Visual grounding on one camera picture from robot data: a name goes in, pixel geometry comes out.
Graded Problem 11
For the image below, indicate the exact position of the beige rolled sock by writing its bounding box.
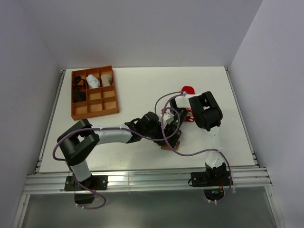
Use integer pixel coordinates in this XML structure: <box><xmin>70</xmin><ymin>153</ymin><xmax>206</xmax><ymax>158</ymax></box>
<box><xmin>101</xmin><ymin>74</ymin><xmax>113</xmax><ymax>87</ymax></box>

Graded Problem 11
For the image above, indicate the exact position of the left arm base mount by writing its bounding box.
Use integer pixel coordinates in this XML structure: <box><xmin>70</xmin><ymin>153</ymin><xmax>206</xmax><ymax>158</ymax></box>
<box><xmin>64</xmin><ymin>175</ymin><xmax>108</xmax><ymax>206</ymax></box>

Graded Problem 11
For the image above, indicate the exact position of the red patterned sock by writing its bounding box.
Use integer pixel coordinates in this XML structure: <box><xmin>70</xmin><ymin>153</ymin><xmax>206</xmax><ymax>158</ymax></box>
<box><xmin>182</xmin><ymin>86</ymin><xmax>195</xmax><ymax>123</ymax></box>

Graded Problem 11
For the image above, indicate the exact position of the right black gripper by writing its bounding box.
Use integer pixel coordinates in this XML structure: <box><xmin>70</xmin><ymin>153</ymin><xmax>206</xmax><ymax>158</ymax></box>
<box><xmin>165</xmin><ymin>108</ymin><xmax>189</xmax><ymax>148</ymax></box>

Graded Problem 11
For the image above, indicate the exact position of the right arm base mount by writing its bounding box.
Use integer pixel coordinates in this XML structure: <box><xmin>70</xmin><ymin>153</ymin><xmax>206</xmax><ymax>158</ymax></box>
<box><xmin>188</xmin><ymin>162</ymin><xmax>233</xmax><ymax>204</ymax></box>

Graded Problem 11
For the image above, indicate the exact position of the white rolled sock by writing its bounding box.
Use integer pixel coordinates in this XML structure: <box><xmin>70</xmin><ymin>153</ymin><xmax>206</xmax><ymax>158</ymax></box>
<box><xmin>86</xmin><ymin>74</ymin><xmax>100</xmax><ymax>89</ymax></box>

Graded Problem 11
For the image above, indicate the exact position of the aluminium front rail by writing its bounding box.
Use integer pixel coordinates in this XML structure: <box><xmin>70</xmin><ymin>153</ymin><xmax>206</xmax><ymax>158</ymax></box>
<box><xmin>22</xmin><ymin>166</ymin><xmax>272</xmax><ymax>195</ymax></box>

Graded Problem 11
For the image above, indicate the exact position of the black red rolled sock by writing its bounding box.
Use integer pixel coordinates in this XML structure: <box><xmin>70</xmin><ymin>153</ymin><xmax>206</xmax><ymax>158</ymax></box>
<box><xmin>72</xmin><ymin>76</ymin><xmax>86</xmax><ymax>91</ymax></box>

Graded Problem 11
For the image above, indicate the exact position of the orange compartment tray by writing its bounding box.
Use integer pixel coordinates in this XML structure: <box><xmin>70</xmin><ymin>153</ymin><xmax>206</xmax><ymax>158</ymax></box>
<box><xmin>71</xmin><ymin>66</ymin><xmax>119</xmax><ymax>121</ymax></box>

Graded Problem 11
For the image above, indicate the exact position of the dark brown striped sock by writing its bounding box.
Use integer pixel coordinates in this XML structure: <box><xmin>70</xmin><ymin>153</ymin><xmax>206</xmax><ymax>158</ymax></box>
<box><xmin>72</xmin><ymin>89</ymin><xmax>86</xmax><ymax>103</ymax></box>

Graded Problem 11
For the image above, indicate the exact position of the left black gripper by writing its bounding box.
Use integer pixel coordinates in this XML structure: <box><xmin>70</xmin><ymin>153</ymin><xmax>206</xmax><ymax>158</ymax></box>
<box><xmin>143</xmin><ymin>120</ymin><xmax>170</xmax><ymax>146</ymax></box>

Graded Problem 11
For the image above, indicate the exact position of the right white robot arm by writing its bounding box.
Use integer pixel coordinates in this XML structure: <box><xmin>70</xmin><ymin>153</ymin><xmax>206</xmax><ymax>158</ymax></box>
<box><xmin>164</xmin><ymin>91</ymin><xmax>229</xmax><ymax>185</ymax></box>

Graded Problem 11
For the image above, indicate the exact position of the tan ribbed sock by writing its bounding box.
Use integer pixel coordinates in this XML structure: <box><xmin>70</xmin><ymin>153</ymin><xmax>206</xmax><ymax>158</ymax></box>
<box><xmin>161</xmin><ymin>141</ymin><xmax>180</xmax><ymax>151</ymax></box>

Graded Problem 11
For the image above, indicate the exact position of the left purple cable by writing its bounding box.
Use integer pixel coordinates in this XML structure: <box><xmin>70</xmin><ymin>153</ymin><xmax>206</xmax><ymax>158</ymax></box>
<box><xmin>52</xmin><ymin>107</ymin><xmax>179</xmax><ymax>210</ymax></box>

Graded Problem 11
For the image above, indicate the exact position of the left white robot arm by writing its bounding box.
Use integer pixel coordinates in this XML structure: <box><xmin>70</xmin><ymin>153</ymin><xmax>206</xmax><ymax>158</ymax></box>
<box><xmin>53</xmin><ymin>112</ymin><xmax>180</xmax><ymax>190</ymax></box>

